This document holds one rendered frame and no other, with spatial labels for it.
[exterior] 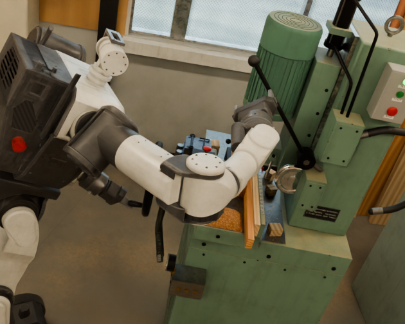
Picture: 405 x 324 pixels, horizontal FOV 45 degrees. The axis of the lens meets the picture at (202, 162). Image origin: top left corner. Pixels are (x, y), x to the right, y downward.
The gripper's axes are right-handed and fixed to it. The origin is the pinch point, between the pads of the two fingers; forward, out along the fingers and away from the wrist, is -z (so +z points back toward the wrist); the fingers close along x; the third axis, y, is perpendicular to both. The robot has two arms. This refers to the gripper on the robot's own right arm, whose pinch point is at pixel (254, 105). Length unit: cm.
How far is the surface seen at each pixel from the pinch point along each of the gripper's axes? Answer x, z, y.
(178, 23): 46, -153, 7
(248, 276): 33, -2, 64
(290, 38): -15.5, -15.4, -7.1
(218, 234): 29.1, 6.9, 33.1
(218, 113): 54, -154, 69
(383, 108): -31.5, -6.9, 21.8
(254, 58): -4.8, -8.7, -8.9
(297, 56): -15.1, -15.5, -1.0
